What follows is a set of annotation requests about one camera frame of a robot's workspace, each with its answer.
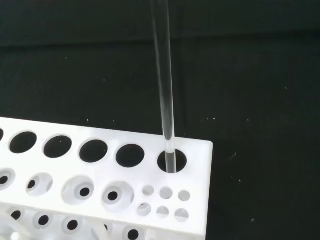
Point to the white test tube rack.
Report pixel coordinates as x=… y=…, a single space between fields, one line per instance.
x=197 y=162

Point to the black bench cloth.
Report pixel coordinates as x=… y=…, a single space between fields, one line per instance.
x=75 y=62

